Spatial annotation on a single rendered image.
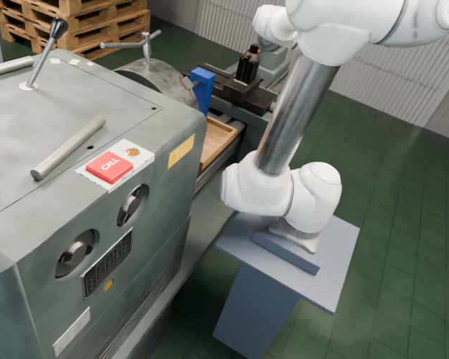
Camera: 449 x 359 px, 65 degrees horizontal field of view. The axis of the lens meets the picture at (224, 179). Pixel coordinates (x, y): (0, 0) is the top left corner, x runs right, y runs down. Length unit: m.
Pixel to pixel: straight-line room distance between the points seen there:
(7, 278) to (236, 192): 0.68
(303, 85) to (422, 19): 0.25
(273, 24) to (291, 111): 0.45
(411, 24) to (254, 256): 0.82
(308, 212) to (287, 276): 0.23
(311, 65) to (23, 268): 0.65
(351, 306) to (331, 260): 0.95
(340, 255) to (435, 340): 1.21
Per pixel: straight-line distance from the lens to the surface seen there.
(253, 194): 1.06
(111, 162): 0.67
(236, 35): 4.91
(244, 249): 1.25
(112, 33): 4.20
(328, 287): 1.28
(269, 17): 1.28
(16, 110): 0.84
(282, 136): 0.92
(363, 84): 4.57
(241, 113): 1.64
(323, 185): 1.12
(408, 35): 0.81
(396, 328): 2.37
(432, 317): 2.58
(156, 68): 1.10
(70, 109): 0.84
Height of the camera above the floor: 1.70
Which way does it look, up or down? 40 degrees down
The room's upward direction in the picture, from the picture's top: 16 degrees clockwise
